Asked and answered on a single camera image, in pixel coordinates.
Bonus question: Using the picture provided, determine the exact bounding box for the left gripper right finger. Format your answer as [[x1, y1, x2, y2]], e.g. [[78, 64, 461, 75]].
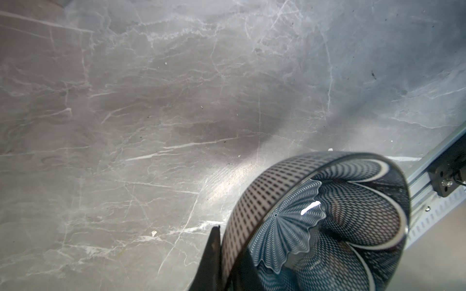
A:
[[229, 251, 265, 291]]

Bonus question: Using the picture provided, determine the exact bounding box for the aluminium front rail frame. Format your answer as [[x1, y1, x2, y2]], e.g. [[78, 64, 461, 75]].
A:
[[405, 123, 466, 248]]

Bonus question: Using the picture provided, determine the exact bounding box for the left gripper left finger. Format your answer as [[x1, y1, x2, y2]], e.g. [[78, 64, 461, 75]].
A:
[[189, 226, 222, 291]]

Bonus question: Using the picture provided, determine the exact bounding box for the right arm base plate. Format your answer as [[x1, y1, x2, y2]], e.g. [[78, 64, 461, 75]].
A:
[[427, 135, 466, 198]]

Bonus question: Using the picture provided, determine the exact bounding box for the dark blue petal bowl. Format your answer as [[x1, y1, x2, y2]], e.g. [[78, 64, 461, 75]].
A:
[[222, 152, 410, 291]]

